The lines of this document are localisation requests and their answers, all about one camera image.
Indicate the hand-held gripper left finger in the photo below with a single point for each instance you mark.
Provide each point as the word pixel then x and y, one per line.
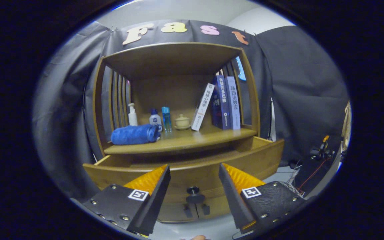
pixel 153 203

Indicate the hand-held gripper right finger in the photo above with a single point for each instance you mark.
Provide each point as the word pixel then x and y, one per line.
pixel 233 200

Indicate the wooden drawer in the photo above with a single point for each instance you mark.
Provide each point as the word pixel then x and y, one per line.
pixel 192 173

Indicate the wooden cabinet door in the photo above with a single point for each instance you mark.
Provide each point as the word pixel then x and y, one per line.
pixel 218 208
pixel 172 212

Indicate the wooden countertop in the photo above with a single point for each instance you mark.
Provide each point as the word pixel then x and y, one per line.
pixel 192 138

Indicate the wooden cabinet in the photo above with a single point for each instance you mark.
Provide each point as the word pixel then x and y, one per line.
pixel 168 60

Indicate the blue folded towel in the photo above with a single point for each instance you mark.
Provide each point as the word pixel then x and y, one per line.
pixel 132 135

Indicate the white bottle with blue cap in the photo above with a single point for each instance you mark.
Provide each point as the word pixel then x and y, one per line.
pixel 155 120

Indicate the clear blue bottle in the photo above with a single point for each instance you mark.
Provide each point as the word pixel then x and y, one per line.
pixel 166 119

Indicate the beige lidded teacup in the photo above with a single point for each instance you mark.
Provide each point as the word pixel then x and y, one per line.
pixel 182 122

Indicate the white pump bottle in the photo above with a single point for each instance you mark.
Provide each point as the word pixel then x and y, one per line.
pixel 132 117

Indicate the pale lavender book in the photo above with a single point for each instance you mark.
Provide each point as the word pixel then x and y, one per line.
pixel 233 101

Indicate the white book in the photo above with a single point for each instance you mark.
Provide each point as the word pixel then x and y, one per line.
pixel 202 106

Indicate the dark blue book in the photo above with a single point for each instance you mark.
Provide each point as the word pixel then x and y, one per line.
pixel 222 100

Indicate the black and orange device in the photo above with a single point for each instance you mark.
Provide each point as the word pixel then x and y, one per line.
pixel 322 151

